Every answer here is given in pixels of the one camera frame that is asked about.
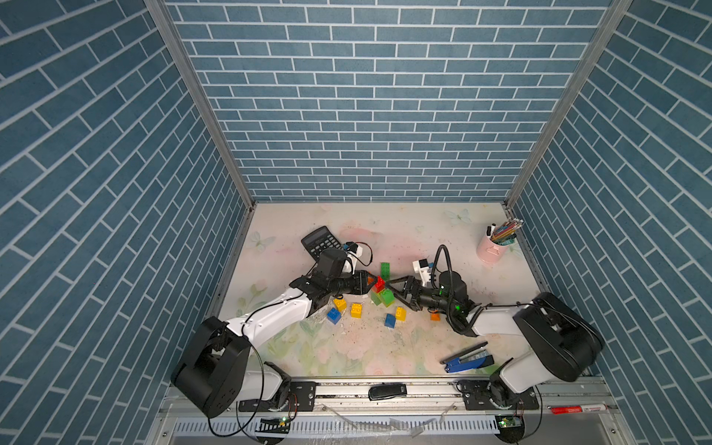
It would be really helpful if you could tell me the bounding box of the black usb dongle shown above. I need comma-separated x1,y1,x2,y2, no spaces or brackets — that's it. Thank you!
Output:
368,383,408,402

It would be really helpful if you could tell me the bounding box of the yellow lego brick right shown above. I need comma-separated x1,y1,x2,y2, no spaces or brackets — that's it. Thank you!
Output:
395,307,406,322

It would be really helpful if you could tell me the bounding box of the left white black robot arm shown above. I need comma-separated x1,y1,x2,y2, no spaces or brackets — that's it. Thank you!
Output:
171,248,378,419

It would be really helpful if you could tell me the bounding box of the yellow lego brick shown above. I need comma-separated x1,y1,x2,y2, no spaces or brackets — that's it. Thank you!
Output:
333,299,348,313
395,307,406,322
350,303,363,319

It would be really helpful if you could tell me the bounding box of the pink pencil cup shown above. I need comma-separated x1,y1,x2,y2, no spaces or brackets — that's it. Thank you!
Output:
477,236,509,264

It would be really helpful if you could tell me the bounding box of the red square lego brick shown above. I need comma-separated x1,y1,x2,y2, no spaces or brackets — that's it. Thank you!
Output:
374,276,386,294

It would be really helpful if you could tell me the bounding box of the blue lego brick centre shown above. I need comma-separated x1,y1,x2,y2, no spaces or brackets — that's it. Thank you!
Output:
384,313,396,328

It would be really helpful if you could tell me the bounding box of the yellow lego brick middle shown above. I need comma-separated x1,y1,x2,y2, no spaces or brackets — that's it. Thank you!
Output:
350,303,363,319

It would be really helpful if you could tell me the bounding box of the blue black stapler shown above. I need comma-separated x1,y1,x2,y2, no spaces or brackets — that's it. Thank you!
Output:
439,341,494,374

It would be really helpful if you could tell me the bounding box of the red marker pen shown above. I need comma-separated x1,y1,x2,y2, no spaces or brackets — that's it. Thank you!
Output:
550,403,608,415

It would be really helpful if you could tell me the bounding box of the blue lego brick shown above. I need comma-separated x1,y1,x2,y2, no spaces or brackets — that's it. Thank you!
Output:
384,313,396,328
326,308,342,324

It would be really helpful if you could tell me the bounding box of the dark green long lego brick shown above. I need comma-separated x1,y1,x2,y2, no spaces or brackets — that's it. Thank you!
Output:
380,263,390,282

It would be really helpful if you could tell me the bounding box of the blue lego brick left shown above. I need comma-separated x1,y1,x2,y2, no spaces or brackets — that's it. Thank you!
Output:
326,308,342,324

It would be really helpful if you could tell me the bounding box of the coloured pencils bundle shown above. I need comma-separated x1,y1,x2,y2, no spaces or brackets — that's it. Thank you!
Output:
487,218,524,246

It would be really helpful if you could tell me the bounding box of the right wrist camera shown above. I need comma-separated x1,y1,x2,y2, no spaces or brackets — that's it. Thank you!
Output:
413,259,434,287

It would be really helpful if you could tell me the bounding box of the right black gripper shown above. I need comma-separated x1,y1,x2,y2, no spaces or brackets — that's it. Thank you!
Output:
388,277,454,316

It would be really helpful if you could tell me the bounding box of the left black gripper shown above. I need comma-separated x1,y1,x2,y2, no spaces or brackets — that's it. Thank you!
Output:
325,270,378,297

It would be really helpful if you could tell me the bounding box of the yellow lego brick left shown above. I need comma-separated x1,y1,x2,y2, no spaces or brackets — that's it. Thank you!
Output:
333,299,348,313

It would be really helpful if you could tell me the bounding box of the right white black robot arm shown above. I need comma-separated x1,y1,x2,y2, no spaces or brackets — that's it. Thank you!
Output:
385,272,604,409

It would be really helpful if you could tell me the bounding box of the black desk calculator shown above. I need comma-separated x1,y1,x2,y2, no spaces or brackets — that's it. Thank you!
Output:
301,225,343,261

